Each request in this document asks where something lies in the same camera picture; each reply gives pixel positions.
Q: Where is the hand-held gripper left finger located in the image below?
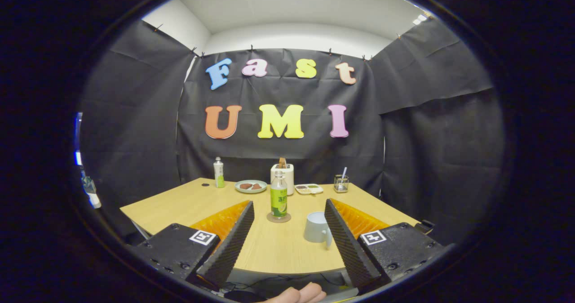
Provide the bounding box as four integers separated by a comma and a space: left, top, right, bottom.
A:
130, 200, 255, 291

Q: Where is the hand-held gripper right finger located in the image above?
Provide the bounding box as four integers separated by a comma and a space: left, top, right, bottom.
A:
323, 198, 450, 293

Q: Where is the pale blue cup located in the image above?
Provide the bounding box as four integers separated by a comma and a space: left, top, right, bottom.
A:
303, 211, 333, 250

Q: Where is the green label juice bottle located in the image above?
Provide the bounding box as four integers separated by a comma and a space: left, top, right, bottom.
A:
270, 170, 288, 218

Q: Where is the small white squeeze bottle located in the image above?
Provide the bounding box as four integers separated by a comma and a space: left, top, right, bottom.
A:
213, 156, 225, 188

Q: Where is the wooden table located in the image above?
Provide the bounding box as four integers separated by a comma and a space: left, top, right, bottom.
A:
119, 177, 420, 275

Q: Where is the grey plate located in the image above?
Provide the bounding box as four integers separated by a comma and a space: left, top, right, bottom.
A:
234, 179, 268, 194

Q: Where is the cream toaster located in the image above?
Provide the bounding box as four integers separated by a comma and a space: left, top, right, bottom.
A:
270, 163, 295, 196

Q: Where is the white device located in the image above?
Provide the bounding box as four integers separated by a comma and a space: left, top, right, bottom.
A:
81, 170, 102, 209

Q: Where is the black backdrop cloth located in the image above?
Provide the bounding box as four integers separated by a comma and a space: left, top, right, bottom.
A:
74, 18, 506, 245

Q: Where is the lit screen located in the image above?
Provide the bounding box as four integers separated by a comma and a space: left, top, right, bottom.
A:
75, 112, 84, 166

